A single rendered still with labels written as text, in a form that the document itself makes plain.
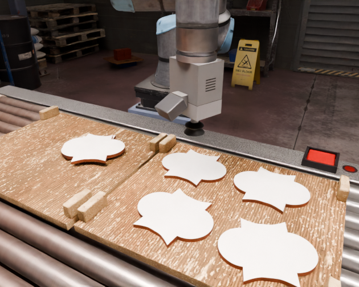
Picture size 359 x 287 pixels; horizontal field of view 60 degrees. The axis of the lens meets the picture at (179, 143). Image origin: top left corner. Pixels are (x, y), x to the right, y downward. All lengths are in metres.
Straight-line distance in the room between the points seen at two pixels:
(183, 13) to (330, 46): 4.77
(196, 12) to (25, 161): 0.50
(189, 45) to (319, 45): 4.76
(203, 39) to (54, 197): 0.40
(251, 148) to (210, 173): 0.20
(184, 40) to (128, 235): 0.34
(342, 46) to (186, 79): 4.77
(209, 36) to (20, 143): 0.56
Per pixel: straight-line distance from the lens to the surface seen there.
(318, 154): 0.82
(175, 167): 0.67
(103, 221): 0.56
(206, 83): 0.56
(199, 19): 0.54
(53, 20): 5.83
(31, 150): 0.84
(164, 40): 1.11
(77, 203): 0.58
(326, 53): 5.27
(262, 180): 0.65
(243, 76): 4.24
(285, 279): 0.48
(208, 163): 0.69
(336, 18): 5.22
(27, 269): 0.56
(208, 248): 0.51
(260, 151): 0.82
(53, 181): 0.69
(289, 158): 0.81
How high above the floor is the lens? 1.31
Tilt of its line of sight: 28 degrees down
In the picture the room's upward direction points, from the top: straight up
